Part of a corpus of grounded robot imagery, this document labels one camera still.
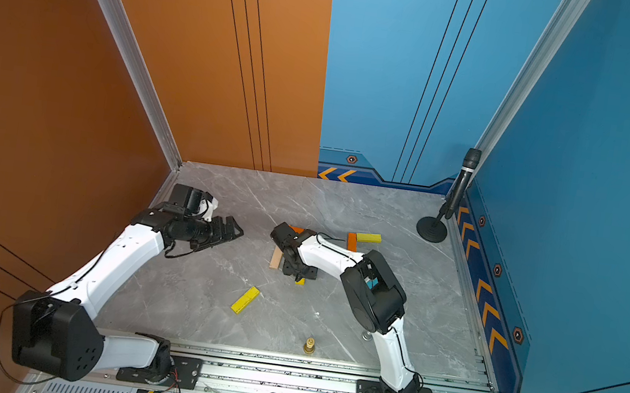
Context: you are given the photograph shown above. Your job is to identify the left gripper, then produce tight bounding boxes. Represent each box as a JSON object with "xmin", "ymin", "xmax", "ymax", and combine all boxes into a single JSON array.
[{"xmin": 182, "ymin": 208, "xmax": 247, "ymax": 256}]

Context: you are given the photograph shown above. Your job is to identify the beige block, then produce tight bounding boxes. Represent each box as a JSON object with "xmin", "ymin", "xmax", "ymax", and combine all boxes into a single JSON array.
[{"xmin": 269, "ymin": 247, "xmax": 284, "ymax": 270}]

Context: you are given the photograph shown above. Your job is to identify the teal block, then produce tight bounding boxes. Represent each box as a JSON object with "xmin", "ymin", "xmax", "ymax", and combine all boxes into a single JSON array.
[{"xmin": 365, "ymin": 277, "xmax": 379, "ymax": 289}]

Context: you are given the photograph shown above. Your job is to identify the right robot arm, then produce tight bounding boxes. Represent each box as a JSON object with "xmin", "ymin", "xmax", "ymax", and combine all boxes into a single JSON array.
[{"xmin": 270, "ymin": 222, "xmax": 424, "ymax": 393}]

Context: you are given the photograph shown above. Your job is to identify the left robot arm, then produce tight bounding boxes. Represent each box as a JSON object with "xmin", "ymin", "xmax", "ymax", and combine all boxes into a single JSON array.
[{"xmin": 11, "ymin": 205, "xmax": 244, "ymax": 384}]

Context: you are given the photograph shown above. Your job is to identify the yellow block tilted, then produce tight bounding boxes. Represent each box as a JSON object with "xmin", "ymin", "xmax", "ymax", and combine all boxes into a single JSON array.
[{"xmin": 230, "ymin": 287, "xmax": 261, "ymax": 315}]

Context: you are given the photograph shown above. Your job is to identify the brass weight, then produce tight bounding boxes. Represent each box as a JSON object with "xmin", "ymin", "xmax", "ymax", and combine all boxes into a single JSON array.
[{"xmin": 303, "ymin": 337, "xmax": 316, "ymax": 355}]

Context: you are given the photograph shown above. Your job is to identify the black microphone on stand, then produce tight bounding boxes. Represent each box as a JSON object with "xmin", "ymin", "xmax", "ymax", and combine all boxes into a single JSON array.
[{"xmin": 416, "ymin": 148, "xmax": 482, "ymax": 244}]

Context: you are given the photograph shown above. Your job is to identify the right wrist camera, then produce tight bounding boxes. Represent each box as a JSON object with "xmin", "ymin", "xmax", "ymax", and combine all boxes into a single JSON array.
[{"xmin": 270, "ymin": 222, "xmax": 302, "ymax": 251}]

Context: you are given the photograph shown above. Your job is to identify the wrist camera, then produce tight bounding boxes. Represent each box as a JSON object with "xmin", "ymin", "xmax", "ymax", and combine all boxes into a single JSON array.
[
  {"xmin": 167, "ymin": 184, "xmax": 219, "ymax": 222},
  {"xmin": 270, "ymin": 222, "xmax": 302, "ymax": 251}
]

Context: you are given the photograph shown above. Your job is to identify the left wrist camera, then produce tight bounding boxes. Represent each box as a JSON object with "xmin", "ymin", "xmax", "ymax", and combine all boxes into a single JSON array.
[{"xmin": 167, "ymin": 184, "xmax": 219, "ymax": 222}]

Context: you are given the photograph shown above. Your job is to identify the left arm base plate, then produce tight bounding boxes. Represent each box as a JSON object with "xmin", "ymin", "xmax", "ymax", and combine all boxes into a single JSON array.
[{"xmin": 115, "ymin": 356, "xmax": 204, "ymax": 391}]

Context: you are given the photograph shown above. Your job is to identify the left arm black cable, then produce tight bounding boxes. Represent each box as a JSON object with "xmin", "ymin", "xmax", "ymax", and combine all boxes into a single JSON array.
[{"xmin": 0, "ymin": 215, "xmax": 127, "ymax": 393}]

